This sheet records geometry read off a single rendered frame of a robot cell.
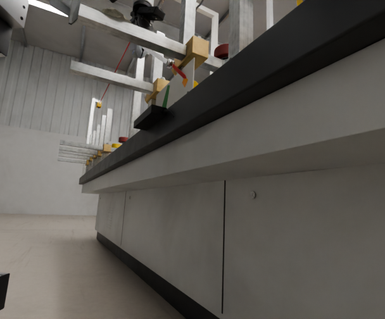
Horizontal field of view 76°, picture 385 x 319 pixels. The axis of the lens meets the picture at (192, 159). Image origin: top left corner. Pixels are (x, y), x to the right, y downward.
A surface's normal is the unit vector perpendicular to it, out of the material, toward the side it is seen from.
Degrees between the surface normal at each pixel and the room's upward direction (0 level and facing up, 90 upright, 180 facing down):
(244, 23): 90
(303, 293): 90
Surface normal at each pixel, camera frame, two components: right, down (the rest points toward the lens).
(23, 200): 0.45, -0.14
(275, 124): -0.87, -0.13
